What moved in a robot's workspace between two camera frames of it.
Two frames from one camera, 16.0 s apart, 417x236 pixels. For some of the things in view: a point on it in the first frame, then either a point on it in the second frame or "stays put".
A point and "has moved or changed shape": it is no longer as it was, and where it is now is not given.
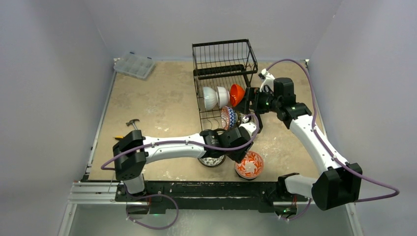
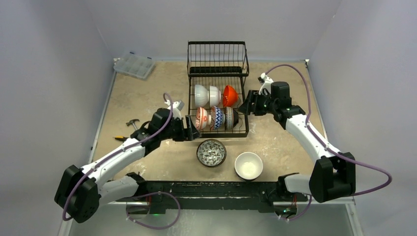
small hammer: [133, 121] stays put
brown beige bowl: [240, 116] to [231, 117]
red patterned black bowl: [229, 118] to [217, 118]
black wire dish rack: [221, 70] has moved or changed shape
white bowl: [223, 96] to [215, 96]
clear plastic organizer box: [137, 66] stays put
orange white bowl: [237, 93] to [230, 97]
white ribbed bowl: [210, 98] to [201, 96]
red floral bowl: [250, 166] to [202, 119]
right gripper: [251, 100] stays put
